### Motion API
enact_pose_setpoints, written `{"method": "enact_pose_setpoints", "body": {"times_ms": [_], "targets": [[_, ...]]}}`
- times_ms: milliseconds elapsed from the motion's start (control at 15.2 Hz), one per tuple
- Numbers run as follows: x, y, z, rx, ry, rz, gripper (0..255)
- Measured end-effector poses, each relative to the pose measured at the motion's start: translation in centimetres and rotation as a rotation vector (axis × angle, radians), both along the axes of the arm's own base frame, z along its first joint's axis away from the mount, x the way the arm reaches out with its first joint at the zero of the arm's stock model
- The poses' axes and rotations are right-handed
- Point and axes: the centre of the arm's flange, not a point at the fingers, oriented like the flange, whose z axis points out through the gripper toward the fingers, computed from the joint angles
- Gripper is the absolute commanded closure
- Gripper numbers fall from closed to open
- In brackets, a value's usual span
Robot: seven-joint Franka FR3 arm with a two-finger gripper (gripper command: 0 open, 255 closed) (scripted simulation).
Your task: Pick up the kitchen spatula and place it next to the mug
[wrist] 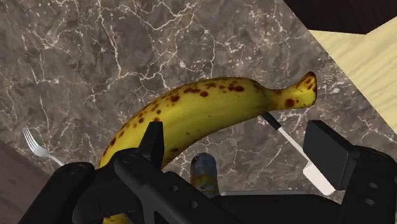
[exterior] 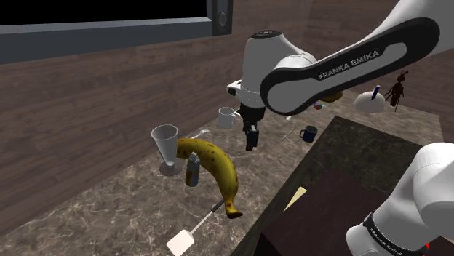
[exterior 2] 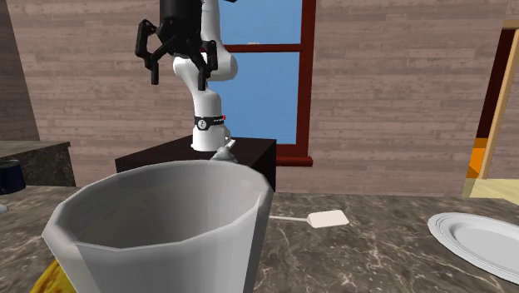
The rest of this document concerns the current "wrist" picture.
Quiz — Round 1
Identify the yellow brown-spotted banana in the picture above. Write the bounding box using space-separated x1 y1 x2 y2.
98 71 317 224

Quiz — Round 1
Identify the silver fork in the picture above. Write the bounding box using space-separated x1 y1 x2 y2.
22 125 65 167

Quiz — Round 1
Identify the white knife with black handle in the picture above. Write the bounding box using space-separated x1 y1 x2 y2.
260 111 337 196

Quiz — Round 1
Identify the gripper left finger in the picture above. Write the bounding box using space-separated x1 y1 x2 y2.
18 120 237 224

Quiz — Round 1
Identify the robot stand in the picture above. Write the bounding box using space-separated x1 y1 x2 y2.
282 0 397 35

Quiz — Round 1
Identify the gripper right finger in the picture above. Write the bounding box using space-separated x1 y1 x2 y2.
303 120 397 224

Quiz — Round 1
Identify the blue and yellow cylinder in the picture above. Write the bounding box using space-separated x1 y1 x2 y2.
190 152 221 198

